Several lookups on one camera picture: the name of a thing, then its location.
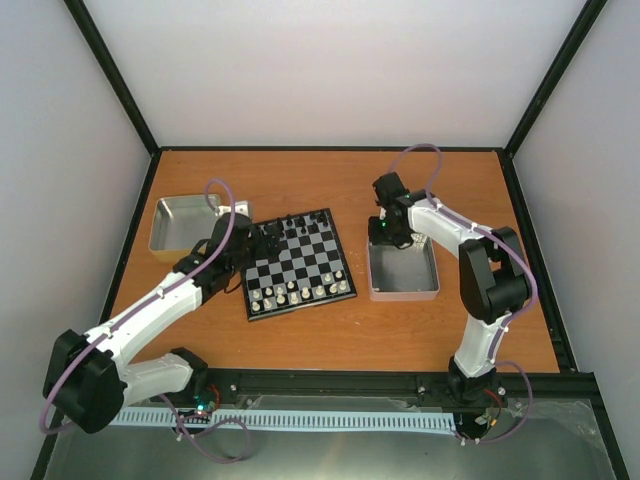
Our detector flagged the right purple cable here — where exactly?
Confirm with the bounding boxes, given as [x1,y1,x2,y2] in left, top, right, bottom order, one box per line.
[389,143,541,446]

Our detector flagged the black frame post left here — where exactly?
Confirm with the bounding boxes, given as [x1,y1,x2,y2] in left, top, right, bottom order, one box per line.
[63,0,159,155]

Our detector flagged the black chess piece set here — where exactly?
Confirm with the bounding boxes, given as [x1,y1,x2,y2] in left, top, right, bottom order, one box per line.
[260,209,334,248]

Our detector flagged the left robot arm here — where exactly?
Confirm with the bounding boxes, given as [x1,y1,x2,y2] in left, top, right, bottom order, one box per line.
[43,211,283,433]

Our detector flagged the black frame post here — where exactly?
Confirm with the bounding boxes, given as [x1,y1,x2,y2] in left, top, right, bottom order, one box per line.
[63,0,159,155]
[504,0,608,160]

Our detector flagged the pink tin with white pieces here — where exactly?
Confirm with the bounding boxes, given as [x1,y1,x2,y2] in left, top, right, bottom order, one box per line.
[367,234,440,302]

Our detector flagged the black frame post right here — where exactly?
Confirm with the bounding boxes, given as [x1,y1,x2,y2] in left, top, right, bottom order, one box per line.
[504,0,608,160]

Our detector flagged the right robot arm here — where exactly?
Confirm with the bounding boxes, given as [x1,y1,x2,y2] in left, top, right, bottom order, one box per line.
[367,172,538,405]

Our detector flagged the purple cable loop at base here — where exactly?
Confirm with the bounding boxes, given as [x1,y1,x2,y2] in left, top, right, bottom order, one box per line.
[164,394,254,464]

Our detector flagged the light blue cable duct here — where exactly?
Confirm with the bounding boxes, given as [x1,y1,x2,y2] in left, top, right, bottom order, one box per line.
[107,405,459,434]

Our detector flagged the empty silver metal tin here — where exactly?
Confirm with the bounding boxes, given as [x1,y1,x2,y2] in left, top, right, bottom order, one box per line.
[149,194,217,263]

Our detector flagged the black and silver chessboard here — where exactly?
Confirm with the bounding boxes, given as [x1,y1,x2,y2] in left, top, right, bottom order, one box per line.
[242,208,357,322]

